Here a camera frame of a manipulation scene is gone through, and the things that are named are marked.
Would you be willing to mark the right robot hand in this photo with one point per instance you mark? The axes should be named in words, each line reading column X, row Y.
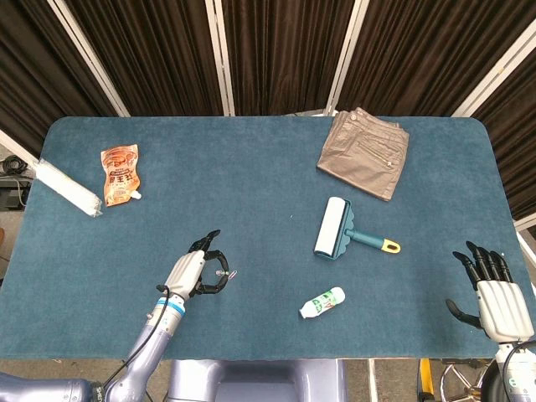
column 500, row 305

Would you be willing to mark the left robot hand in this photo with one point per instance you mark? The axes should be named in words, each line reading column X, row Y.
column 184, row 272

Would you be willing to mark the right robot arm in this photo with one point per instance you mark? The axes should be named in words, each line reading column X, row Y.
column 519, row 377

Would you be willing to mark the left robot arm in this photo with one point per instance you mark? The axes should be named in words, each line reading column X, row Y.
column 142, row 356

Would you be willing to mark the purple paper clip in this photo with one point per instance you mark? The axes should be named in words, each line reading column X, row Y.
column 231, row 275

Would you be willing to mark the chrome chair base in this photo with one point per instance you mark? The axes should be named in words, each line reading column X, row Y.
column 460, row 383

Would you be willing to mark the yellow black floor tool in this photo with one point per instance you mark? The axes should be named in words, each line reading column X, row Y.
column 426, row 377

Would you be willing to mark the blue table cloth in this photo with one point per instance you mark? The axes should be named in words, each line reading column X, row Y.
column 209, row 167

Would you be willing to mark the orange spouted food pouch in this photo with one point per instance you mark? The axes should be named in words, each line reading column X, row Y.
column 119, row 176

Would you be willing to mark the grey robot torso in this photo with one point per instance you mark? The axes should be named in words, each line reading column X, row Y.
column 251, row 381

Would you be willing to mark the white green-label bottle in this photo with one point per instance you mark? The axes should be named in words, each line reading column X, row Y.
column 324, row 302

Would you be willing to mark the white plastic-wrapped cup stack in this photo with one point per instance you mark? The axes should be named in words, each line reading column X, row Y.
column 67, row 188

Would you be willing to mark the teal lint roller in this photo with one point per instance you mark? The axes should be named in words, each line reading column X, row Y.
column 331, row 226

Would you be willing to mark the dark brown curtain panel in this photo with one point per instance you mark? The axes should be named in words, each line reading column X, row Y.
column 519, row 125
column 285, row 54
column 419, row 54
column 159, row 54
column 33, row 63

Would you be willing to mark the grey equipment box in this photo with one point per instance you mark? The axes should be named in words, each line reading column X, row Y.
column 12, row 192

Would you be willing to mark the folded khaki trousers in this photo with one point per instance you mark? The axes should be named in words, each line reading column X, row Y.
column 360, row 159

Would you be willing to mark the white partition frame post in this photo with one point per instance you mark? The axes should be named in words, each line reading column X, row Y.
column 87, row 54
column 346, row 54
column 221, row 54
column 494, row 77
column 527, row 222
column 17, row 148

